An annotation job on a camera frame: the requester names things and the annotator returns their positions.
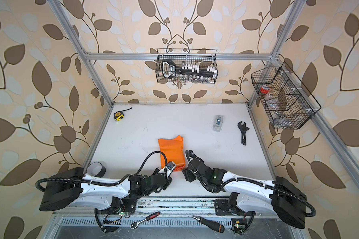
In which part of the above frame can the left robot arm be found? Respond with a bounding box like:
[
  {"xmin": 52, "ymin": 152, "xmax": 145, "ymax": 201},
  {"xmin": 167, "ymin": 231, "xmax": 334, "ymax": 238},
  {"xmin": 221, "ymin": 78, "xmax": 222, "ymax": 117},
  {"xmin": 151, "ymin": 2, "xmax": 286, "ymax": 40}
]
[{"xmin": 35, "ymin": 160, "xmax": 176, "ymax": 212}]

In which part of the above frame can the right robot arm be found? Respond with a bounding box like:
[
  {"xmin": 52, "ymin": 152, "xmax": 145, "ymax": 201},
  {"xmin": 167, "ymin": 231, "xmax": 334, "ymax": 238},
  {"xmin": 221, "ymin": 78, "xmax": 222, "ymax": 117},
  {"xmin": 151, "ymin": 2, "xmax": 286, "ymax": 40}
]
[{"xmin": 182, "ymin": 150, "xmax": 317, "ymax": 229}]

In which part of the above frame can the black orange screwdriver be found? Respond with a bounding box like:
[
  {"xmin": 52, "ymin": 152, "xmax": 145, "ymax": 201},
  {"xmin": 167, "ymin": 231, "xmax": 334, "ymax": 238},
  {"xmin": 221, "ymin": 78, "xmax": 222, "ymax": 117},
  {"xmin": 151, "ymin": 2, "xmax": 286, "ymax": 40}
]
[{"xmin": 192, "ymin": 215, "xmax": 225, "ymax": 233}]

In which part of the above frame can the black adjustable wrench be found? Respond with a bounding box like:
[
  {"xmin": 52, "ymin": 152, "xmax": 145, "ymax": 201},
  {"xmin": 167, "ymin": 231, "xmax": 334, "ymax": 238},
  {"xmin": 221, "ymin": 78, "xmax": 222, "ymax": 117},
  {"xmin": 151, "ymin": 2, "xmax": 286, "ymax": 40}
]
[{"xmin": 237, "ymin": 121, "xmax": 249, "ymax": 145}]

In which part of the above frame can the yellow tape measure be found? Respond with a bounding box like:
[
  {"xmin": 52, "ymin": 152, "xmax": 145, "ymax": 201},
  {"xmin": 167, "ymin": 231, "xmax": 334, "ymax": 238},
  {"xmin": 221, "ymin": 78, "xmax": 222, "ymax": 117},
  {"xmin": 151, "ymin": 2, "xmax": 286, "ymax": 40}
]
[{"xmin": 113, "ymin": 107, "xmax": 132, "ymax": 121}]

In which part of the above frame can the red capped plastic bottle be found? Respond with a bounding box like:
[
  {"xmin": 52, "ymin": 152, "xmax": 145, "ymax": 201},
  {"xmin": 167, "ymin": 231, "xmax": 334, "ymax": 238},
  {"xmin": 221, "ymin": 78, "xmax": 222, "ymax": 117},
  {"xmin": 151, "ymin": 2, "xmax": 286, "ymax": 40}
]
[{"xmin": 260, "ymin": 85, "xmax": 273, "ymax": 100}]

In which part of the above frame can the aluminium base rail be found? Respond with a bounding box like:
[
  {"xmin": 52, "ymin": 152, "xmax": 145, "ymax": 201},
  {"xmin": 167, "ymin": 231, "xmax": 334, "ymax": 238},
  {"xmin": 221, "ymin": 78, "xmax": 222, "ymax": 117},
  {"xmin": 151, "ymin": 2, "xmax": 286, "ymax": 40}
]
[{"xmin": 52, "ymin": 196, "xmax": 300, "ymax": 219}]

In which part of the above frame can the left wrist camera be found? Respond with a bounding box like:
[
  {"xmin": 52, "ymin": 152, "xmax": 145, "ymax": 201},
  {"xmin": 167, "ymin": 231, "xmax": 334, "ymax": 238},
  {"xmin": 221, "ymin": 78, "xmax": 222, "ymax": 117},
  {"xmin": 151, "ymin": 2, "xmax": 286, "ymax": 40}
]
[{"xmin": 164, "ymin": 161, "xmax": 176, "ymax": 175}]

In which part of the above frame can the red handled ratchet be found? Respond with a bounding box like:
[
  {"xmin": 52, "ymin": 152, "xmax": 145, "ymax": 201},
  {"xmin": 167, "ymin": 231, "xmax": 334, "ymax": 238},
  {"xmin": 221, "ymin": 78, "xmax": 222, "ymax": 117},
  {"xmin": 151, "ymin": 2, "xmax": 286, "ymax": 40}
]
[{"xmin": 130, "ymin": 211, "xmax": 161, "ymax": 230}]

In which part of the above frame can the side wire basket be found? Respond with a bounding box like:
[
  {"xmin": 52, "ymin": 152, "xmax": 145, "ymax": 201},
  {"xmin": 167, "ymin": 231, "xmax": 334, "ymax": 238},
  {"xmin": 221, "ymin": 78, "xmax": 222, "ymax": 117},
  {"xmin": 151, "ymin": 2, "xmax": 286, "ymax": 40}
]
[{"xmin": 251, "ymin": 62, "xmax": 321, "ymax": 129}]

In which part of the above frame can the back wire basket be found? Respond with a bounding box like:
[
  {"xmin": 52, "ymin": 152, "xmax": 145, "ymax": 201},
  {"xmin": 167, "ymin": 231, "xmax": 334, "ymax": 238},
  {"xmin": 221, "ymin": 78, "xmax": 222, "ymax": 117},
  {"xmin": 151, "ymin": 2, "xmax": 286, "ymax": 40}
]
[{"xmin": 156, "ymin": 47, "xmax": 218, "ymax": 84}]

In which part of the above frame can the socket set rail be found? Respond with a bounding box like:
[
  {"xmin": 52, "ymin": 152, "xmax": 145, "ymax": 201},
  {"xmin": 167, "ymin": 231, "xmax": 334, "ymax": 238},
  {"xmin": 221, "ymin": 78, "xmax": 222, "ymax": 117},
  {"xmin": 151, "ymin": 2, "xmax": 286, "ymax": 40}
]
[{"xmin": 160, "ymin": 59, "xmax": 218, "ymax": 81}]

